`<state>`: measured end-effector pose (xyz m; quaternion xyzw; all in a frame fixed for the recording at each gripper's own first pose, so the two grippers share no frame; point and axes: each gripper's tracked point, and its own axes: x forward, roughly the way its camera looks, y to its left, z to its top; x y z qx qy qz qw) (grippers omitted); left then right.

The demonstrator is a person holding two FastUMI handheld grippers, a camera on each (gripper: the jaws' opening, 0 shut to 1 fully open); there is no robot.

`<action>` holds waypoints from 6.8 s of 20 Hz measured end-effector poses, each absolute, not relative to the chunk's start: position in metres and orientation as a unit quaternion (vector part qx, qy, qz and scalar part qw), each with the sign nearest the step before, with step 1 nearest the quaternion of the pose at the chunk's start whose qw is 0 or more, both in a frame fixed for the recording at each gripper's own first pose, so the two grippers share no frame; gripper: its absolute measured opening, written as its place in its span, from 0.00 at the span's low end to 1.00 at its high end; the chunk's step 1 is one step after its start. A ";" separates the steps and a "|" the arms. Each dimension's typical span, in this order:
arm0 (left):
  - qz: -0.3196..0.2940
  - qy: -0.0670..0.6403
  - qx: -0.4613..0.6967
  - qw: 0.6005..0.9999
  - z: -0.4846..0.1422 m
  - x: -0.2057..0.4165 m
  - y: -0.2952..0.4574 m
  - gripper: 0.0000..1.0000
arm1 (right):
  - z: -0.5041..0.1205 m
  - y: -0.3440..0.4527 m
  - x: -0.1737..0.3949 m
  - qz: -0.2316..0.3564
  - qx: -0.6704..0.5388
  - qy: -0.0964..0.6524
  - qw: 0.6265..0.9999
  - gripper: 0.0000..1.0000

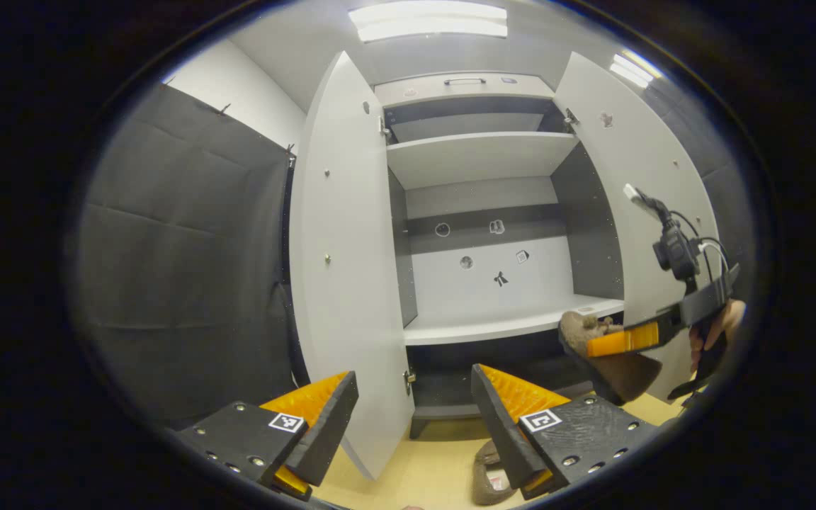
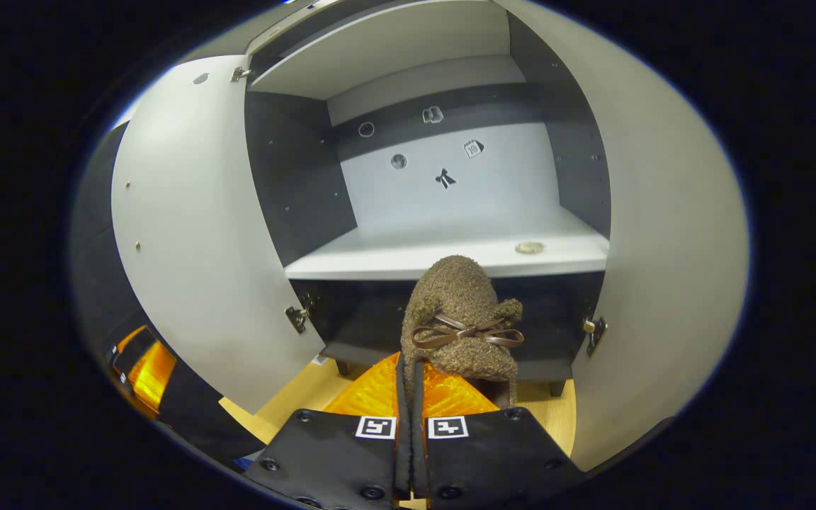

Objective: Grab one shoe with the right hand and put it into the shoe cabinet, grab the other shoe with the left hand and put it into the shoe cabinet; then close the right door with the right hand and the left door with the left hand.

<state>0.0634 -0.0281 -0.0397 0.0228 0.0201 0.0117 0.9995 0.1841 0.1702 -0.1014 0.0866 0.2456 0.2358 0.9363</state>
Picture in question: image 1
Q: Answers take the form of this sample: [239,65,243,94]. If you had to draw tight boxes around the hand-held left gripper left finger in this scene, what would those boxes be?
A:
[167,370,361,500]

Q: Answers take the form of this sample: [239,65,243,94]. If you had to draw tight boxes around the white cabinet door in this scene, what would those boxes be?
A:
[553,51,724,404]
[289,51,416,481]

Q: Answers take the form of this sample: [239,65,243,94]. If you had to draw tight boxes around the black backdrop cloth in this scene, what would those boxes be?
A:
[68,84,759,429]

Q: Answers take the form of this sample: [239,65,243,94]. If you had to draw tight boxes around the small ceiling light panel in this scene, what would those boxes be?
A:
[609,50,664,89]

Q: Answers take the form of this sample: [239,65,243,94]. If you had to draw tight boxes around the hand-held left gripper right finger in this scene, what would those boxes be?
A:
[470,363,664,500]

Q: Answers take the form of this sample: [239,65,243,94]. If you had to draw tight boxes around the brown fuzzy shoe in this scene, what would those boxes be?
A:
[470,439,519,505]
[558,310,664,406]

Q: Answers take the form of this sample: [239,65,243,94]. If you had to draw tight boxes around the large ceiling light panel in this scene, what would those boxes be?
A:
[348,1,509,43]

